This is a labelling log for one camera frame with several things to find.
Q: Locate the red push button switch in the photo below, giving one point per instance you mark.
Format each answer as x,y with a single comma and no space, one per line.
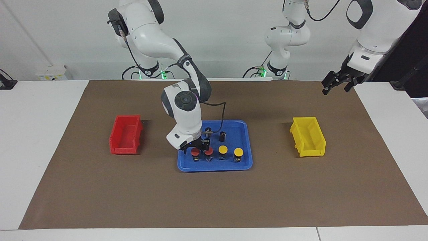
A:
195,153
209,153

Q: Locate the white socket box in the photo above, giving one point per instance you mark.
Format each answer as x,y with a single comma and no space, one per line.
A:
51,73

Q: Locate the black metal stand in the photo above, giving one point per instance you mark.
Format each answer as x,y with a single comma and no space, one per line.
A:
411,50

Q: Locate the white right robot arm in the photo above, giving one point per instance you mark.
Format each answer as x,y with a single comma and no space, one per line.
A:
150,36

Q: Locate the brown paper table mat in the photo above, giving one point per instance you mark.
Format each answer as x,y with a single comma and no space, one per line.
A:
214,201

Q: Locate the black desk object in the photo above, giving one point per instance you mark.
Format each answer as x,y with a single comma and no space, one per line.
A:
6,83

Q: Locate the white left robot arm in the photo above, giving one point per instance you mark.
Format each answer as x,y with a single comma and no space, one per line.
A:
287,36

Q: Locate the yellow plastic storage bin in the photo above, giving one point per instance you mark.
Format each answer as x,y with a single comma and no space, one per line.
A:
311,137

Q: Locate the red plastic storage bin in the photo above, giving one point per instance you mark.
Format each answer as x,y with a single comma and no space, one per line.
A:
125,134

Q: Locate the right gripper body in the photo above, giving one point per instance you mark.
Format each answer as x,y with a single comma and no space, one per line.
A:
177,140

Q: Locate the small black cylindrical capacitor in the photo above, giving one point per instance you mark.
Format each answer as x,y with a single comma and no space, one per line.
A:
223,136
208,130

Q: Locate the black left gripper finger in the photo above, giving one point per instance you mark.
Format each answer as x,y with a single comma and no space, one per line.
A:
330,82
351,85

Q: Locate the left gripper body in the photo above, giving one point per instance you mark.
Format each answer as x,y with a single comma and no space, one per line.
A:
364,60

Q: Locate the blue plastic tray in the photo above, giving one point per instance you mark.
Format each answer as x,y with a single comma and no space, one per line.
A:
234,137

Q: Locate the yellow push button switch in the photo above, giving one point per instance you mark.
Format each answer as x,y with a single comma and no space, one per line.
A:
223,149
238,152

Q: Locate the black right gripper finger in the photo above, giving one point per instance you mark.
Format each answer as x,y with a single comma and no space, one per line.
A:
206,145
187,149

